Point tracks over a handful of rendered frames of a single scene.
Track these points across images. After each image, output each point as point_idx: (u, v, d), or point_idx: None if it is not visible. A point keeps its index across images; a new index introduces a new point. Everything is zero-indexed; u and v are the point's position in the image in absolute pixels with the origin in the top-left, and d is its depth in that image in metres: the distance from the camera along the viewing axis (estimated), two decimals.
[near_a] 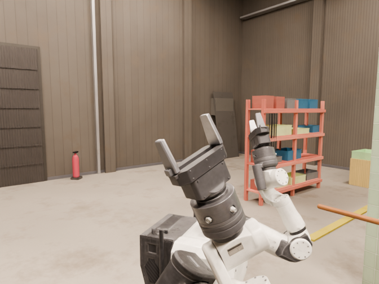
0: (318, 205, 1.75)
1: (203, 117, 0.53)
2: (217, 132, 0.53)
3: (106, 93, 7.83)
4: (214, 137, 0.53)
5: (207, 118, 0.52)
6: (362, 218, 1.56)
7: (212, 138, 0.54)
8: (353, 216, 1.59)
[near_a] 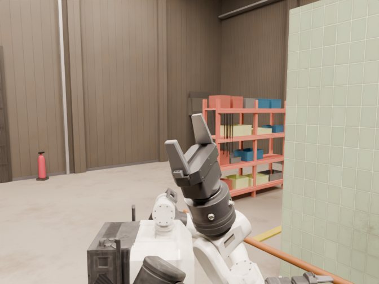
0: (184, 211, 1.66)
1: (195, 117, 0.54)
2: (208, 132, 0.55)
3: (74, 93, 7.74)
4: (206, 136, 0.55)
5: (201, 118, 0.53)
6: None
7: (202, 138, 0.55)
8: None
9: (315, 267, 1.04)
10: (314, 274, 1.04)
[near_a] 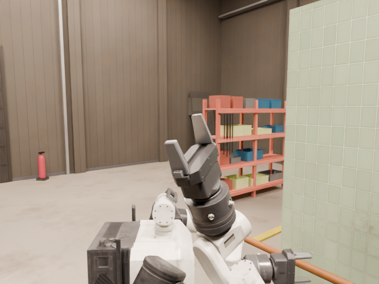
0: None
1: (195, 117, 0.54)
2: (208, 132, 0.55)
3: (75, 93, 7.74)
4: (206, 136, 0.55)
5: (201, 118, 0.53)
6: None
7: (202, 138, 0.55)
8: None
9: (315, 267, 1.04)
10: (314, 274, 1.04)
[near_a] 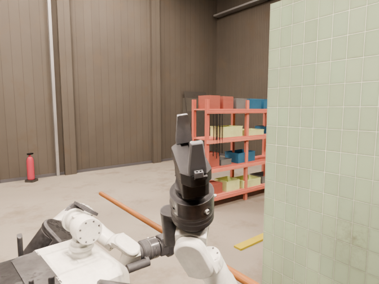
0: (98, 192, 2.02)
1: (182, 117, 0.54)
2: (190, 131, 0.56)
3: (65, 93, 7.59)
4: (188, 136, 0.56)
5: (187, 118, 0.54)
6: (113, 202, 1.82)
7: (184, 137, 0.56)
8: (110, 200, 1.86)
9: (161, 227, 1.40)
10: (159, 232, 1.40)
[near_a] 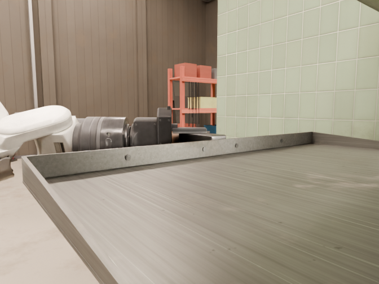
0: None
1: (204, 132, 0.51)
2: None
3: (45, 72, 7.42)
4: None
5: None
6: None
7: (179, 132, 0.51)
8: None
9: None
10: None
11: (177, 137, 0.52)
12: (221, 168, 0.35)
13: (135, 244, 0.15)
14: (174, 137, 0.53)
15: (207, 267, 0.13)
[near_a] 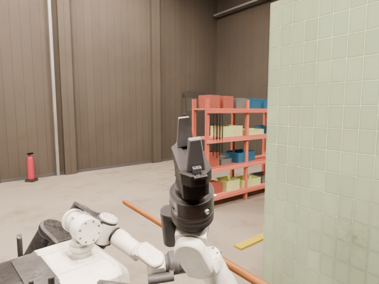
0: (123, 201, 1.79)
1: (183, 120, 0.53)
2: (192, 134, 0.55)
3: (65, 93, 7.59)
4: None
5: (189, 120, 0.53)
6: (141, 213, 1.60)
7: (185, 141, 0.55)
8: (137, 211, 1.63)
9: None
10: None
11: None
12: None
13: None
14: None
15: None
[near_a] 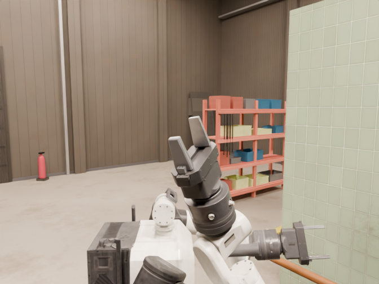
0: None
1: (193, 120, 0.53)
2: (206, 134, 0.54)
3: (75, 94, 7.74)
4: (203, 139, 0.54)
5: (198, 120, 0.52)
6: None
7: (200, 141, 0.54)
8: None
9: (333, 283, 0.96)
10: None
11: None
12: None
13: None
14: None
15: None
